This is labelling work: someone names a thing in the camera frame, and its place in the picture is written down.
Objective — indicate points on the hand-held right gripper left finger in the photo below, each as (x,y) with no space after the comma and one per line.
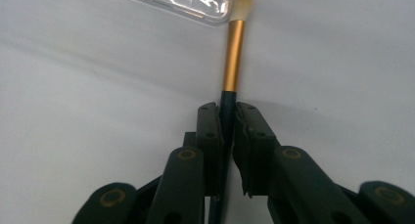
(182,181)

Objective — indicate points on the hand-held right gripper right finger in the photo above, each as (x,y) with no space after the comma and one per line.
(287,181)

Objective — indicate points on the black gold makeup brush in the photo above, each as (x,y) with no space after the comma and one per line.
(233,54)

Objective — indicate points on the clear plastic organizer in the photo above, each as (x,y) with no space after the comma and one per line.
(182,2)

